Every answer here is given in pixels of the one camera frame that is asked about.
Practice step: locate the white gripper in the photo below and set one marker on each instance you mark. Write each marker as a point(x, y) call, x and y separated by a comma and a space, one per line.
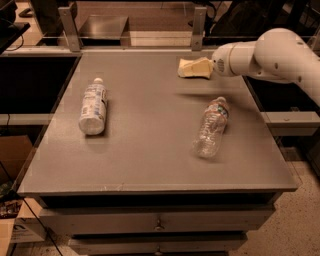
point(222, 64)

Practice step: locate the yellow sponge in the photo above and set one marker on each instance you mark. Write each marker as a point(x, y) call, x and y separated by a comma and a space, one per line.
point(201, 67)

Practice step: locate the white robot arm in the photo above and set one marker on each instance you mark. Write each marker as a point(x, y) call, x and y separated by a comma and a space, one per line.
point(278, 55)

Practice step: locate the clear empty plastic bottle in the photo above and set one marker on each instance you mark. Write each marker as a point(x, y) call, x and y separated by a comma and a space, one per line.
point(212, 126)

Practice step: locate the labelled plastic water bottle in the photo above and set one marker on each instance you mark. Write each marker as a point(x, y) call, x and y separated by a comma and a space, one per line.
point(93, 111)

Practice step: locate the grey table with drawers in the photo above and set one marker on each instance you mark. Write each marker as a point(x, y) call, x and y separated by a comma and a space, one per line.
point(144, 158)

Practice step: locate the upper drawer with knob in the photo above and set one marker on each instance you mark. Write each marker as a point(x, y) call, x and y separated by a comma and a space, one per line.
point(81, 221)

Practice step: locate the drawer with knob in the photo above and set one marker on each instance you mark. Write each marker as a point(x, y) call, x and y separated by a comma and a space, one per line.
point(133, 245)
point(81, 221)

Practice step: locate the lower drawer with knob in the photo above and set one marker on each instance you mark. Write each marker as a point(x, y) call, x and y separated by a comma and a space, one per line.
point(133, 245)

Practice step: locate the cardboard box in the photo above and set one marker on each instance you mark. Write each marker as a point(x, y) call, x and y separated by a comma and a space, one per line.
point(14, 152)

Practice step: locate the white printed box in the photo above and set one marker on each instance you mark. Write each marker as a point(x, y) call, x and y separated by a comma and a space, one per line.
point(25, 227)

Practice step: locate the right metal bracket post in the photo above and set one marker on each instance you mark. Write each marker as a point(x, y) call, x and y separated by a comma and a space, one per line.
point(198, 28)

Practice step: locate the metal bracket post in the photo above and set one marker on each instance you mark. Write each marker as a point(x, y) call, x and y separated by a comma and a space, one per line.
point(70, 29)
point(198, 28)

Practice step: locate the horizontal metal rail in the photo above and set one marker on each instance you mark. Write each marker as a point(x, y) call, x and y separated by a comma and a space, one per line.
point(87, 50)

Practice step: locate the left metal bracket post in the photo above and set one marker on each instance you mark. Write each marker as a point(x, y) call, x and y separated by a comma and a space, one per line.
point(70, 29)

